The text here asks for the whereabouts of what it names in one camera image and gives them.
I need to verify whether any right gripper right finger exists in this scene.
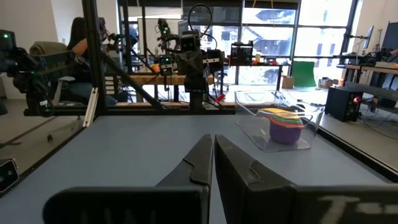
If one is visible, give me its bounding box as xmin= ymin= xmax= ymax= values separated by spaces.
xmin=214 ymin=134 xmax=398 ymax=224

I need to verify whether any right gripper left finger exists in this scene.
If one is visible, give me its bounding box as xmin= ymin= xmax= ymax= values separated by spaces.
xmin=42 ymin=133 xmax=215 ymax=224

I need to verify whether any purple measuring cup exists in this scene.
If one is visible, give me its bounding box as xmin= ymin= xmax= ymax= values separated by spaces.
xmin=269 ymin=121 xmax=303 ymax=145

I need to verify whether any pink-red measuring cup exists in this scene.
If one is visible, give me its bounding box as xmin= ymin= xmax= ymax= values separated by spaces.
xmin=259 ymin=113 xmax=304 ymax=127

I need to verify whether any orange measuring cup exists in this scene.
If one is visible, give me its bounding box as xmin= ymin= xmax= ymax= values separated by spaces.
xmin=264 ymin=119 xmax=304 ymax=128

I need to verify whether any green measuring cup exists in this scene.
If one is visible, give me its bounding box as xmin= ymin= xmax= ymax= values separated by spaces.
xmin=273 ymin=114 xmax=304 ymax=123

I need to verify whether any clear plastic basket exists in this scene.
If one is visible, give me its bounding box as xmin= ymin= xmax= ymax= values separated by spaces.
xmin=234 ymin=90 xmax=325 ymax=152

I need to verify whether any wooden workbench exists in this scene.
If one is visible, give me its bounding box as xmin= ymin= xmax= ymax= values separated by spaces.
xmin=129 ymin=73 xmax=217 ymax=103

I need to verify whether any black mesh crate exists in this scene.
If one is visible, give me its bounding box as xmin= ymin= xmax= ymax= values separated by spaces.
xmin=229 ymin=42 xmax=254 ymax=67

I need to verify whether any black panel with white labels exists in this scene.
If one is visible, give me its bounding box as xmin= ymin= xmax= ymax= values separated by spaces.
xmin=104 ymin=76 xmax=115 ymax=100

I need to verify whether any cardboard box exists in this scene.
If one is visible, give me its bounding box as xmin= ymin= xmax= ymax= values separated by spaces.
xmin=281 ymin=75 xmax=295 ymax=90
xmin=317 ymin=77 xmax=334 ymax=90

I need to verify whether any person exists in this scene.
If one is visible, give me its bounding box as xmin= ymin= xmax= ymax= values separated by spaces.
xmin=65 ymin=17 xmax=109 ymax=105

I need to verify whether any green board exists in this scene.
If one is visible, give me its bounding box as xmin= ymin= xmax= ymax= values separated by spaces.
xmin=291 ymin=60 xmax=318 ymax=89

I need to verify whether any grey office chair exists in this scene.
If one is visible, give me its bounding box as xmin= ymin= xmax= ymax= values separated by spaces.
xmin=51 ymin=75 xmax=94 ymax=106

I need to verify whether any black computer box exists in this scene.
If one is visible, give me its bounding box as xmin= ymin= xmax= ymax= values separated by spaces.
xmin=324 ymin=86 xmax=364 ymax=123

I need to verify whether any olive fabric bundle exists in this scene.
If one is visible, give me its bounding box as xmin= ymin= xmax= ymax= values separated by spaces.
xmin=29 ymin=41 xmax=68 ymax=57

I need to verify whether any black equipment with green lights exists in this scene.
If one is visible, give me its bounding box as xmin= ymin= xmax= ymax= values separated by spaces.
xmin=0 ymin=29 xmax=58 ymax=118

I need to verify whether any wooden desk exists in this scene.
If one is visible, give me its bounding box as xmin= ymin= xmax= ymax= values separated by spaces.
xmin=337 ymin=54 xmax=398 ymax=94

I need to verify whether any black computer monitor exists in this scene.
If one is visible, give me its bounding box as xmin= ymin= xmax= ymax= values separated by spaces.
xmin=381 ymin=21 xmax=398 ymax=52

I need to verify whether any black aluminium table frame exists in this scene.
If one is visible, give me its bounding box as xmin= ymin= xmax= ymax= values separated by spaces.
xmin=23 ymin=0 xmax=398 ymax=184

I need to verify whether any silver aluminium rail strip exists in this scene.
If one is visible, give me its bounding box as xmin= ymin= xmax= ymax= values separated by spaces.
xmin=82 ymin=86 xmax=100 ymax=128

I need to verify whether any black table-level camera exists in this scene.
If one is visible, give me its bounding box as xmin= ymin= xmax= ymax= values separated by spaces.
xmin=0 ymin=157 xmax=20 ymax=194

